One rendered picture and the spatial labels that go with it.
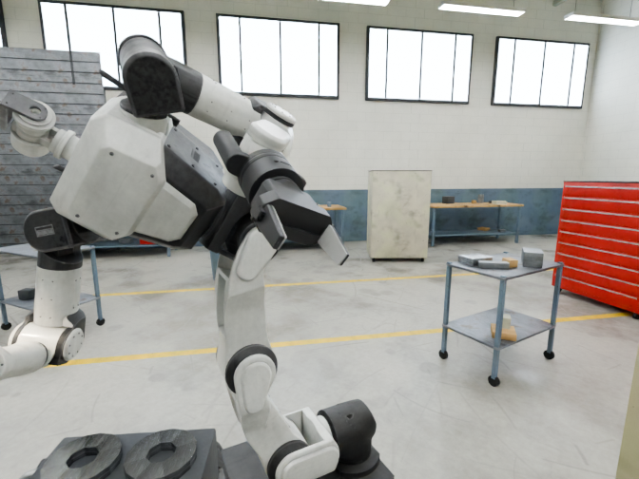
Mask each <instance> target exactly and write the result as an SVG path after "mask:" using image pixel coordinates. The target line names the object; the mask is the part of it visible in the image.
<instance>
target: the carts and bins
mask: <svg viewBox="0 0 639 479"><path fill-rule="evenodd" d="M85 250H90V258H91V266H92V275H93V282H94V291H95V295H90V294H86V293H81V292H80V301H79V305H81V304H84V303H87V302H91V301H93V300H96V307H97V315H98V319H97V320H96V324H97V325H99V326H102V325H104V324H105V319H104V318H103V315H102V306H101V297H100V290H99V281H98V273H97V265H96V257H95V246H94V245H90V246H88V245H82V246H81V251H85ZM37 252H38V251H37V250H35V249H34V248H33V247H31V246H30V245H29V244H28V243H26V244H19V245H12V246H7V247H0V253H4V254H11V255H16V256H22V257H28V258H35V259H37ZM209 252H210V259H211V267H212V275H213V279H214V280H215V277H216V270H217V264H218V259H219V255H220V254H219V253H217V254H216V253H214V252H212V251H210V250H209ZM543 258H544V253H543V252H542V250H541V249H538V248H525V247H522V253H521V256H519V255H515V254H510V253H509V252H503V253H500V254H495V255H489V256H486V255H482V254H479V253H475V254H466V255H458V261H454V262H450V261H448V262H447V263H446V265H447V268H446V282H445V298H444V312H443V324H442V340H441V350H440V351H439V352H438V354H439V356H440V357H441V358H442V359H446V358H448V352H447V351H446V350H447V335H448V329H450V330H452V331H454V332H456V333H459V334H461V335H464V336H466V337H468V338H470V339H472V340H475V341H477V342H479V343H481V344H484V345H486V346H488V347H490V348H492V349H494V355H493V366H492V375H490V376H489V377H488V381H489V383H490V385H492V386H493V387H496V386H498V385H499V384H500V381H499V378H498V377H497V373H498V363H499V354H500V350H502V349H504V348H506V347H509V346H511V345H514V344H515V343H518V342H520V341H522V340H525V339H527V338H530V337H532V336H535V335H539V334H541V333H543V332H546V331H548V330H549V338H548V346H547V350H546V351H544V353H543V355H544V356H545V357H546V358H547V359H553V358H554V357H555V355H554V352H553V351H552V347H553V340H554V332H555V327H556V325H555V324H556V317H557V309H558V301H559V294H560V286H561V278H562V271H563V266H564V262H560V261H559V262H554V261H548V260H543ZM452 267H454V268H457V269H461V270H464V271H468V272H472V273H476V274H480V275H482V276H486V277H490V278H496V279H500V284H499V295H498V305H497V307H495V308H492V309H490V310H486V311H483V312H480V313H477V314H473V315H470V316H465V317H462V318H459V319H456V320H453V321H449V308H450V293H451V280H452ZM554 268H557V269H556V277H555V284H554V292H553V300H552V315H551V323H550V322H547V321H544V320H541V319H538V318H535V317H532V316H527V315H524V314H521V313H518V312H516V311H513V310H510V309H507V308H504V304H505V295H506V285H507V280H509V279H513V278H520V277H524V276H527V275H531V274H535V273H539V272H543V271H547V270H551V269H554ZM17 293H18V296H16V297H10V298H6V299H4V293H3V287H2V281H1V276H0V308H1V314H2V319H3V323H2V325H1V329H2V330H8V329H10V327H11V323H10V322H8V316H7V310H6V304H7V305H10V306H14V307H17V308H21V309H25V310H29V311H32V310H33V309H34V298H35V288H24V289H22V290H19V291H17Z"/></svg>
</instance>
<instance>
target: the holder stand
mask: <svg viewBox="0 0 639 479"><path fill-rule="evenodd" d="M30 479H219V470H218V454H217V436H216V430H215V429H199V430H179V429H169V430H164V431H154V432H138V433H122V434H111V433H95V434H91V435H86V436H76V437H66V438H64V439H63V440H62V441H61V442H60V443H59V444H58V446H57V447H56V448H55V449H54V450H53V451H52V453H51V454H50V455H49V456H48V457H47V459H46V460H45V461H44V462H43V463H42V465H41V466H40V467H39V468H38V469H37V470H36V472H34V473H33V474H32V476H31V477H30Z"/></svg>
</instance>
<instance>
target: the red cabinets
mask: <svg viewBox="0 0 639 479"><path fill-rule="evenodd" d="M563 182H564V187H563V195H562V202H561V210H560V219H559V226H558V234H557V243H556V250H555V258H554V262H559V261H560V262H564V266H563V271H562V278H561V286H560V292H561V291H562V289H564V290H567V291H570V292H573V293H576V294H578V295H581V296H584V297H589V298H592V299H595V300H598V301H601V302H604V303H607V304H609V305H612V306H615V307H618V308H621V309H624V310H628V311H631V312H633V315H632V317H633V318H635V319H639V182H613V181H563Z"/></svg>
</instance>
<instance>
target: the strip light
mask: <svg viewBox="0 0 639 479"><path fill-rule="evenodd" d="M328 1H339V2H348V3H359V4H369V5H380V6H386V5H387V4H388V3H389V1H390V0H328ZM438 9H439V10H457V11H467V12H477V13H488V14H498V15H508V16H519V15H521V14H522V13H524V12H526V8H519V7H515V6H514V2H513V7H508V6H498V5H489V4H479V3H470V2H460V1H451V0H443V1H442V2H441V3H440V4H439V5H438ZM564 20H574V21H584V22H594V23H605V24H614V25H625V26H636V25H638V24H639V17H630V16H620V15H610V14H600V13H590V12H581V11H573V12H571V13H569V14H567V15H565V16H564Z"/></svg>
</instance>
